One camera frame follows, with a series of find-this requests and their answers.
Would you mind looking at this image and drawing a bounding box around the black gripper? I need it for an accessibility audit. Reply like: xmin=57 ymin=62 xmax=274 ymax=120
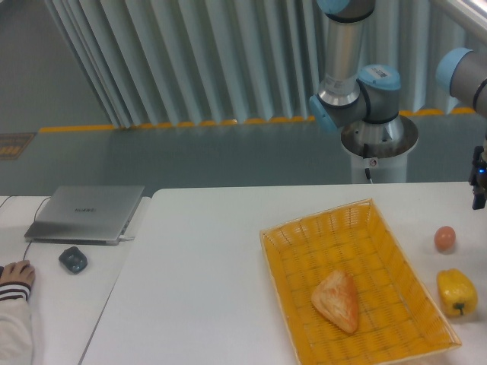
xmin=469 ymin=138 xmax=486 ymax=210

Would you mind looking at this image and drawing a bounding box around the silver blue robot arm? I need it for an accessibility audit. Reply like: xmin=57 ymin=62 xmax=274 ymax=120
xmin=309 ymin=1 xmax=486 ymax=210

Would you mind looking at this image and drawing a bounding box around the white sleeved forearm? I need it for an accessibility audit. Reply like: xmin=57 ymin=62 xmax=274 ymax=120
xmin=1 ymin=282 xmax=33 ymax=364

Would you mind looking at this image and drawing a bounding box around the yellow wicker basket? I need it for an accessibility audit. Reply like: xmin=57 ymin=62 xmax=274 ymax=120
xmin=260 ymin=199 xmax=461 ymax=364

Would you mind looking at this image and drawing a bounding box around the person's hand on mouse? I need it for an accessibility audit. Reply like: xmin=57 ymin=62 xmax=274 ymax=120
xmin=1 ymin=260 xmax=36 ymax=292

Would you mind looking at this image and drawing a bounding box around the brown egg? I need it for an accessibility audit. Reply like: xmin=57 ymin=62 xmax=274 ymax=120
xmin=434 ymin=226 xmax=456 ymax=252

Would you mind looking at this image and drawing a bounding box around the yellow bell pepper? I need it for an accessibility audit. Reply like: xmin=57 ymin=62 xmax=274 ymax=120
xmin=436 ymin=268 xmax=478 ymax=317

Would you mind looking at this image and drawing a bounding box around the triangular puff pastry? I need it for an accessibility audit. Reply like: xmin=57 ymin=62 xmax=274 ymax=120
xmin=311 ymin=270 xmax=358 ymax=334

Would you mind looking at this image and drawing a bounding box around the folding partition screen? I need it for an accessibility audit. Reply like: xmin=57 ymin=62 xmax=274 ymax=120
xmin=46 ymin=1 xmax=486 ymax=128

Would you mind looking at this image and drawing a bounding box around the silver closed laptop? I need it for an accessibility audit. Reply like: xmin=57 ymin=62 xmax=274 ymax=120
xmin=24 ymin=186 xmax=144 ymax=245

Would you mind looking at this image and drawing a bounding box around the black pedestal cable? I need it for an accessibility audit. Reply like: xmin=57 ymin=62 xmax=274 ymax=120
xmin=362 ymin=143 xmax=374 ymax=185

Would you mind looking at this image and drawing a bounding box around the black mouse cable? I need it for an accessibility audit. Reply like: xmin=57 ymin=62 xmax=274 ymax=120
xmin=0 ymin=195 xmax=53 ymax=263

